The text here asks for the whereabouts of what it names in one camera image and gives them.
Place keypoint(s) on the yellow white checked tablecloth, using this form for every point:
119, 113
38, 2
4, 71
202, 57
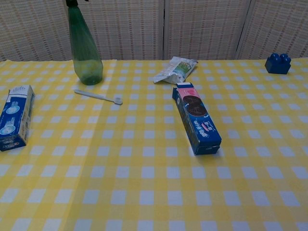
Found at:
144, 192

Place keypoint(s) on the blue white toothpaste box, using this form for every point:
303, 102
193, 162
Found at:
12, 115

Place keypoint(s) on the green spray bottle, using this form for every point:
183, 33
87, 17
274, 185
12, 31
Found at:
84, 60

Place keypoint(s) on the white snack packet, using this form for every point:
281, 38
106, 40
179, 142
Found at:
175, 69

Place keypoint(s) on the blue cardboard snack box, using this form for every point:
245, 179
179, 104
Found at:
197, 120

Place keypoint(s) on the white plastic spoon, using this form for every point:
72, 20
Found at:
96, 96

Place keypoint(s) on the woven folding screen panel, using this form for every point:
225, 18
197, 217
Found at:
204, 24
276, 24
24, 24
132, 24

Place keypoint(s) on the blue building block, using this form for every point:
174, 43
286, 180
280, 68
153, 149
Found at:
276, 66

